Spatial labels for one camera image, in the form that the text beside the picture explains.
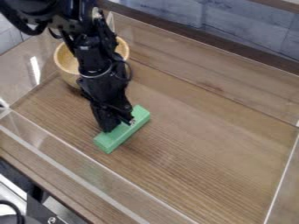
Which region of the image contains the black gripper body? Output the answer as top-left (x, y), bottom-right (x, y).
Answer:
top-left (77, 62), bottom-right (132, 113)

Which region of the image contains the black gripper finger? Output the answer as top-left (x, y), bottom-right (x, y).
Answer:
top-left (114, 107), bottom-right (134, 125)
top-left (89, 103), bottom-right (120, 133)

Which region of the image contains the green rectangular block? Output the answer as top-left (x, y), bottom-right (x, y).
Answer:
top-left (93, 105), bottom-right (150, 154)

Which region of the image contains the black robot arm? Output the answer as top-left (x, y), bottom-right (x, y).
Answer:
top-left (0, 0), bottom-right (133, 132)

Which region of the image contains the wooden bowl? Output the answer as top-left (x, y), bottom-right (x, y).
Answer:
top-left (53, 38), bottom-right (129, 89)

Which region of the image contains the clear acrylic enclosure wall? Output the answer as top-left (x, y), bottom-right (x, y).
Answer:
top-left (0, 15), bottom-right (299, 224)

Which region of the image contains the black metal bracket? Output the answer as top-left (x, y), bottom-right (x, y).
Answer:
top-left (25, 194), bottom-right (69, 224)

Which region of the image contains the black cable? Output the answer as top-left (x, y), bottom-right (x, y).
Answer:
top-left (0, 199), bottom-right (25, 224)

